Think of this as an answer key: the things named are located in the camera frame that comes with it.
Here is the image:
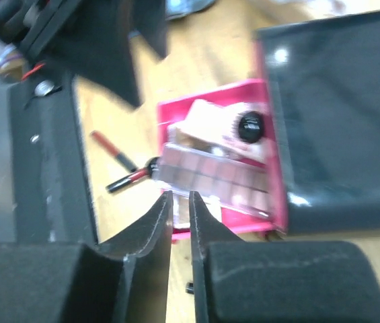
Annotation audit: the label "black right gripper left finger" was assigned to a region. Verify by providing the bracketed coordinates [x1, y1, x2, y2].
[0, 192, 173, 322]

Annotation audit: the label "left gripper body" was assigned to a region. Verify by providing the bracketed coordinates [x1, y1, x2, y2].
[0, 1, 122, 67]

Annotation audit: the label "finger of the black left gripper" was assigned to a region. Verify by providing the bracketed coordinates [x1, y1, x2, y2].
[132, 0, 167, 59]
[51, 1, 141, 108]

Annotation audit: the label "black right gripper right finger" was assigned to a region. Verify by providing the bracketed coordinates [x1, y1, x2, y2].
[189, 192, 380, 322]

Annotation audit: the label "long clear eyeshadow palette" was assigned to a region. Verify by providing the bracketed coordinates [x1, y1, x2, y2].
[153, 143, 270, 218]

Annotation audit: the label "pink drawer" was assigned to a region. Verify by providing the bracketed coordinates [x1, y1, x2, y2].
[153, 79, 288, 240]

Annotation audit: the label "black drawer organizer box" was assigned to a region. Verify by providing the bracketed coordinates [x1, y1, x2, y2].
[255, 11, 380, 234]

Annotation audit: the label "blue denim jeans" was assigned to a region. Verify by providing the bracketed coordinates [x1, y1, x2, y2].
[166, 0, 216, 20]

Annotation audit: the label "thin red lip liner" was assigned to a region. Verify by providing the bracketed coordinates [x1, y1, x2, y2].
[106, 168, 152, 193]

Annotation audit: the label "red lip gloss tube front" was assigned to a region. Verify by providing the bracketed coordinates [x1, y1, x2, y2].
[90, 131, 138, 172]

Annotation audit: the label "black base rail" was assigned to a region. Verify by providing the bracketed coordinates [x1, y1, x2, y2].
[8, 70, 98, 245]

